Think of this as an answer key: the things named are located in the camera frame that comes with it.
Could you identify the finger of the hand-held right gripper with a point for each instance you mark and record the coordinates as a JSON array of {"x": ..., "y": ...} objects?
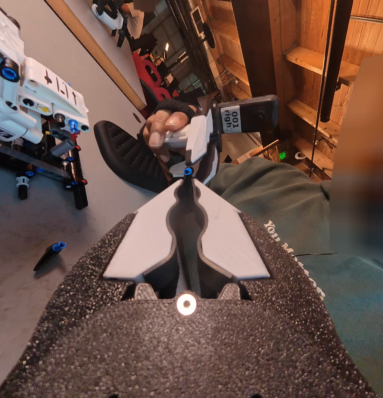
[
  {"x": 199, "y": 136},
  {"x": 214, "y": 168}
]

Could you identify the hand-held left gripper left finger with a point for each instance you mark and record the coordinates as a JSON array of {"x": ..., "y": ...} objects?
[{"x": 141, "y": 245}]

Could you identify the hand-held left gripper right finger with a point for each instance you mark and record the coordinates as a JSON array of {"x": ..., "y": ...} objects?
[{"x": 235, "y": 245}]

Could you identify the black lego tooth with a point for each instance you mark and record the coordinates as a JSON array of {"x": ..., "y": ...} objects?
[
  {"x": 187, "y": 186},
  {"x": 45, "y": 256}
]

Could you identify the white lego truck model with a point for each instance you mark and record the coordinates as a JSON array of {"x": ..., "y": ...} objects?
[{"x": 39, "y": 80}]

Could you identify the green exit sign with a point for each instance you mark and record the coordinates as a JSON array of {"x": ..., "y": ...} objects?
[{"x": 283, "y": 155}]

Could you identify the black quilted pad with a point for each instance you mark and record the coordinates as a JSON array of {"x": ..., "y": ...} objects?
[{"x": 123, "y": 149}]

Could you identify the red plastic chair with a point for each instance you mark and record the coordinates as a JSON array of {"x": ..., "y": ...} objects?
[{"x": 147, "y": 74}]

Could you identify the white and black device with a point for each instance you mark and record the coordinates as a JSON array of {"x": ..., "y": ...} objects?
[{"x": 109, "y": 15}]

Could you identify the silver ventilation duct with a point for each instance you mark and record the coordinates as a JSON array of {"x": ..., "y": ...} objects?
[{"x": 210, "y": 62}]

